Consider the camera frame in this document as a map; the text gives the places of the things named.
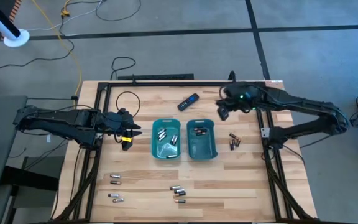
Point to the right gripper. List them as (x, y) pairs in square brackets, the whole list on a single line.
[(244, 93)]

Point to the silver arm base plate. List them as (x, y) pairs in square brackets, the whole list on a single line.
[(264, 132)]

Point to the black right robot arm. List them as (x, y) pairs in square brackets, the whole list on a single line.
[(306, 104)]

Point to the black power strip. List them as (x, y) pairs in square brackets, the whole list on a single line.
[(154, 76)]

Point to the orange black striped board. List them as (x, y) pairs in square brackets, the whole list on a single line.
[(15, 6)]

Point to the teal green plastic bin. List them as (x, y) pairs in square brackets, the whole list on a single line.
[(163, 147)]

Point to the white pole round base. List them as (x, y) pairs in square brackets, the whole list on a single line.
[(16, 39)]

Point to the black remote control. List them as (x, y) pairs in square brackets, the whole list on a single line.
[(187, 102)]

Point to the black aluminium table frame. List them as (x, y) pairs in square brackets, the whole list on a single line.
[(182, 84)]

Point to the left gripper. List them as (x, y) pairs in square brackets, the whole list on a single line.
[(112, 124)]

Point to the grey side desk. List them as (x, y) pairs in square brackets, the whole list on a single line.
[(2, 155)]

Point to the blue-grey plastic bin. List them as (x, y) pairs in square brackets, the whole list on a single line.
[(202, 147)]

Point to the Energizer AA battery silver black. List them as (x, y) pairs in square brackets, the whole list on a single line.
[(175, 140), (163, 137), (115, 176), (113, 195), (172, 156), (118, 200), (172, 139), (179, 190), (162, 134), (161, 131)]

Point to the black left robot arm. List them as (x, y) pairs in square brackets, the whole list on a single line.
[(57, 121)]

